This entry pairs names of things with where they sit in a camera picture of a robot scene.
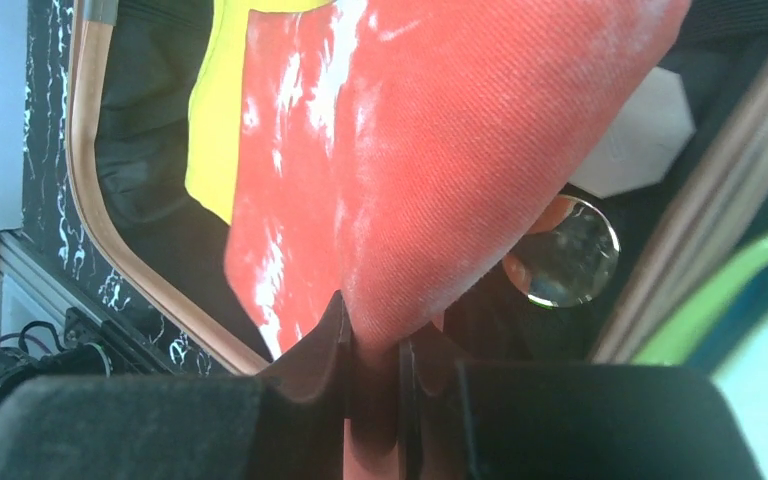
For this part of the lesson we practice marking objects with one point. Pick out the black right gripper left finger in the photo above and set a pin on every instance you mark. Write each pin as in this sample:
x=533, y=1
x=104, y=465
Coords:
x=285, y=422

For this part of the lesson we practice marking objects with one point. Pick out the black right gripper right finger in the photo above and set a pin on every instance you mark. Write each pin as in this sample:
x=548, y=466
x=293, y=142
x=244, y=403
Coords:
x=462, y=418

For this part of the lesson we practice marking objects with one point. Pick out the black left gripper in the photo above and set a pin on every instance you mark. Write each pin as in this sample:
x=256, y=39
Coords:
x=79, y=349

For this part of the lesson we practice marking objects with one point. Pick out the red snack packet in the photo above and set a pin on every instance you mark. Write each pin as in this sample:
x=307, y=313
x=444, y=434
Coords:
x=395, y=151

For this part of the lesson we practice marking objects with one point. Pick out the yellow snack packet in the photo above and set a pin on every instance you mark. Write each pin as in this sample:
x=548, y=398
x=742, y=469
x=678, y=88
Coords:
x=214, y=110

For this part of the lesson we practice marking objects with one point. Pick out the green plastic tray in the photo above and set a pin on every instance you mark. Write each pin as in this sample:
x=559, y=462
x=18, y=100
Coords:
x=694, y=318

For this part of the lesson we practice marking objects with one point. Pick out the pink hard-shell suitcase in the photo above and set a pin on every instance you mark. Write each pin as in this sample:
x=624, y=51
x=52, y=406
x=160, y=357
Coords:
x=133, y=67

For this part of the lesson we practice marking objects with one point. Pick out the round pink compact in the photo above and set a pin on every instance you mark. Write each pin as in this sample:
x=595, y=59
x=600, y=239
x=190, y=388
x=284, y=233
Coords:
x=641, y=144

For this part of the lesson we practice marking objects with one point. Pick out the aluminium frame rail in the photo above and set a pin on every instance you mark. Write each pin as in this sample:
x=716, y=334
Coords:
x=31, y=289

